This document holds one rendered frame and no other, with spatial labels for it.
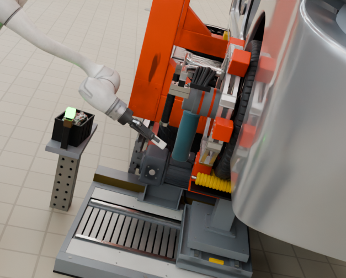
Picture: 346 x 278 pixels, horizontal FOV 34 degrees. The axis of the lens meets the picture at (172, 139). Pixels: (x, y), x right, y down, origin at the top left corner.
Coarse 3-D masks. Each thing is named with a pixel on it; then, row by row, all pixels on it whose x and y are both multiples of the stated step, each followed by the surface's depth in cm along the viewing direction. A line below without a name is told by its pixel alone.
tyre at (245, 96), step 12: (252, 48) 246; (252, 60) 238; (252, 72) 234; (252, 84) 232; (240, 108) 232; (240, 120) 232; (228, 144) 239; (228, 156) 240; (216, 168) 260; (228, 168) 245
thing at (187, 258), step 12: (180, 228) 299; (180, 240) 278; (180, 252) 271; (192, 252) 270; (204, 252) 276; (180, 264) 268; (192, 264) 268; (204, 264) 267; (216, 264) 267; (228, 264) 272; (240, 264) 271; (216, 276) 269; (228, 276) 269; (240, 276) 268
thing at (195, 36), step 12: (192, 12) 484; (192, 24) 487; (204, 24) 499; (180, 36) 490; (192, 36) 490; (204, 36) 489; (216, 36) 494; (192, 48) 493; (204, 48) 493; (216, 48) 492
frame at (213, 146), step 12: (228, 48) 262; (240, 48) 259; (228, 60) 244; (216, 84) 284; (228, 84) 237; (228, 96) 235; (228, 108) 236; (204, 132) 283; (204, 144) 277; (216, 144) 242; (204, 156) 253; (216, 156) 250
